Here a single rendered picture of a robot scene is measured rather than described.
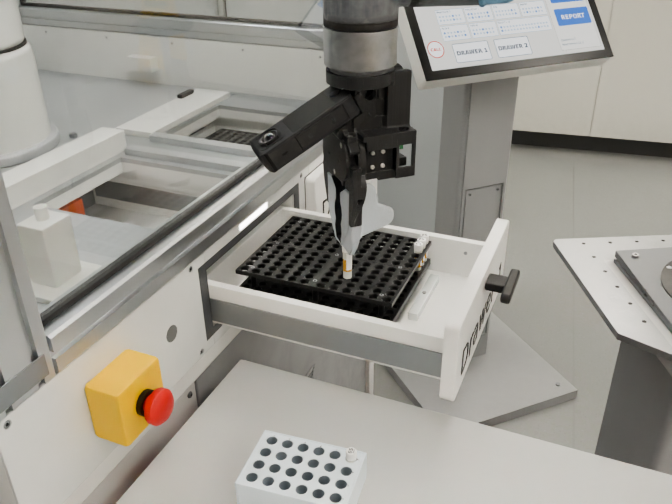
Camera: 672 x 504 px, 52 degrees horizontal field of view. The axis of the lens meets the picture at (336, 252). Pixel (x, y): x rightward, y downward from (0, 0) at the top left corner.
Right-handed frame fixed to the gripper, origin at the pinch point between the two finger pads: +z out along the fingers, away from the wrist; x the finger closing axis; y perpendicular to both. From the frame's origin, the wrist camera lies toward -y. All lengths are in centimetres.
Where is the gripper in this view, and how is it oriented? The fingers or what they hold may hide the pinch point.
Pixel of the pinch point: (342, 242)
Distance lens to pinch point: 80.3
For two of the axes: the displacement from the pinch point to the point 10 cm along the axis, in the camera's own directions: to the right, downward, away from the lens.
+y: 9.3, -1.9, 3.1
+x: -3.6, -4.5, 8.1
